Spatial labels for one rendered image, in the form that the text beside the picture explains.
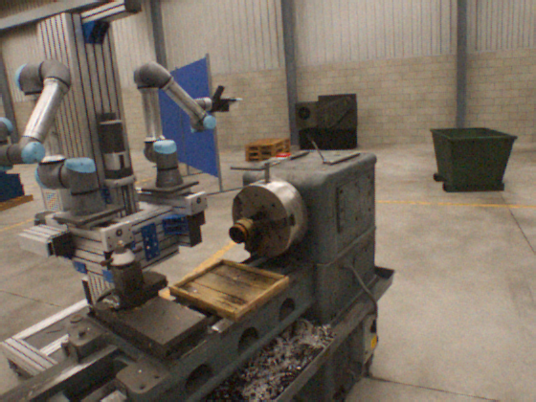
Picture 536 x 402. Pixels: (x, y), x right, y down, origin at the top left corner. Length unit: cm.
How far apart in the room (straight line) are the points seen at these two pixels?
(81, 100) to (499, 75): 1061
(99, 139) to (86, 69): 33
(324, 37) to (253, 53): 239
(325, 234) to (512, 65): 1028
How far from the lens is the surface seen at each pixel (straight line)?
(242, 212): 152
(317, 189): 155
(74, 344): 134
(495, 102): 1151
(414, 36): 1154
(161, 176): 203
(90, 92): 197
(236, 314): 129
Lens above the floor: 158
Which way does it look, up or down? 14 degrees down
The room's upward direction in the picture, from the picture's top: 4 degrees counter-clockwise
